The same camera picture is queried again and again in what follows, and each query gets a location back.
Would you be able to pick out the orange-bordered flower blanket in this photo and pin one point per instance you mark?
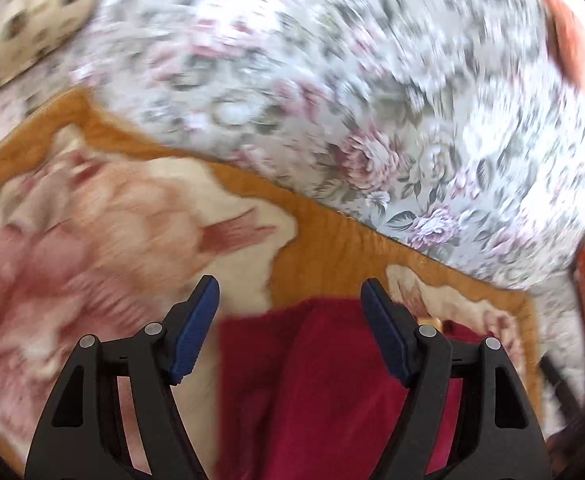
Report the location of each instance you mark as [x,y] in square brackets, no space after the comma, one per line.
[97,240]

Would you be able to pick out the rust orange cushion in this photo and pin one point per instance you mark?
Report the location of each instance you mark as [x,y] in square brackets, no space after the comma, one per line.
[569,35]

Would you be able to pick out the cream dotted pillow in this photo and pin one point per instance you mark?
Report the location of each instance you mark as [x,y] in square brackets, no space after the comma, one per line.
[27,15]

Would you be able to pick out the floral bedspread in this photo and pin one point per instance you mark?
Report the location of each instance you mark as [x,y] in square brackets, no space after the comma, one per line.
[322,85]

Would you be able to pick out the dark red sweater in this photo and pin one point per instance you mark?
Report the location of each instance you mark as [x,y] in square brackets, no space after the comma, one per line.
[322,385]

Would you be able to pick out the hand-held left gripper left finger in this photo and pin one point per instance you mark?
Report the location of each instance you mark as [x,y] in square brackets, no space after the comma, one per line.
[195,332]

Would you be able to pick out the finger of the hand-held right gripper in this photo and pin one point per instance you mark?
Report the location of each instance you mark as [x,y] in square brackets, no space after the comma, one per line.
[562,385]

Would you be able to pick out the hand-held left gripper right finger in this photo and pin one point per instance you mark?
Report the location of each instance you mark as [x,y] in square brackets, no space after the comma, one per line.
[387,332]

